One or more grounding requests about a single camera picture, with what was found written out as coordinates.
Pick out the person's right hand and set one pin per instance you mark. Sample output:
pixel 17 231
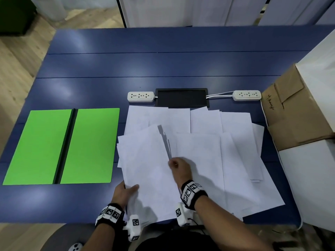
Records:
pixel 182 171

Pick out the person's left hand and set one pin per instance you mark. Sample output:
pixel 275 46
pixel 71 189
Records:
pixel 121 194

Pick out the green folder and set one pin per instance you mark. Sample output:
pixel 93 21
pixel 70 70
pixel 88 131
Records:
pixel 91 146

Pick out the pile of white papers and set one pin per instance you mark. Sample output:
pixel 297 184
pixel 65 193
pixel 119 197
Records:
pixel 235 143

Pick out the person's left forearm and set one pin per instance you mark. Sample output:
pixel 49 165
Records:
pixel 100 237

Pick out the person's right forearm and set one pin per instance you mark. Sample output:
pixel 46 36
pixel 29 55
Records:
pixel 227 227

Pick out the person's black clothing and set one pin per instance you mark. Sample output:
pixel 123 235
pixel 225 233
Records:
pixel 178 241

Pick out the left marker wristband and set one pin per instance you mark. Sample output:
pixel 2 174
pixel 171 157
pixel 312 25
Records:
pixel 110 214

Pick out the marker wristband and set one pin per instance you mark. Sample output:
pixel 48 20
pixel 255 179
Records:
pixel 110 214
pixel 192 193

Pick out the right marker wristband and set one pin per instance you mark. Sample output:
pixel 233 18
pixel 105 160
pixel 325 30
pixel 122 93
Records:
pixel 192 193

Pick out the white power strip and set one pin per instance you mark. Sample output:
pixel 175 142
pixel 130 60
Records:
pixel 246 95
pixel 140 96

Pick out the brown cardboard box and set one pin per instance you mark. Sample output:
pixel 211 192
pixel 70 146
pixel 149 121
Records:
pixel 295 120

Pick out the white cabinet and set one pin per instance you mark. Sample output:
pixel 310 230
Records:
pixel 311 180

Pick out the white partition panels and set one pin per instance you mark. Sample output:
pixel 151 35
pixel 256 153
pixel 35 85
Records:
pixel 196 10

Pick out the grey plant pot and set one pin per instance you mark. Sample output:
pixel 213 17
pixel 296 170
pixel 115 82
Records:
pixel 49 9

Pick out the dark green cabinet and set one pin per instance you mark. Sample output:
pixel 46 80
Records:
pixel 14 15

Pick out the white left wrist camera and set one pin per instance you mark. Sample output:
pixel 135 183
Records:
pixel 134 227

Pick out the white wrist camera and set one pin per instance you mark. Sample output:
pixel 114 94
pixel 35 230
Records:
pixel 182 214
pixel 134 227

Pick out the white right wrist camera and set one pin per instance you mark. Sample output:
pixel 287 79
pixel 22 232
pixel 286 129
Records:
pixel 182 214

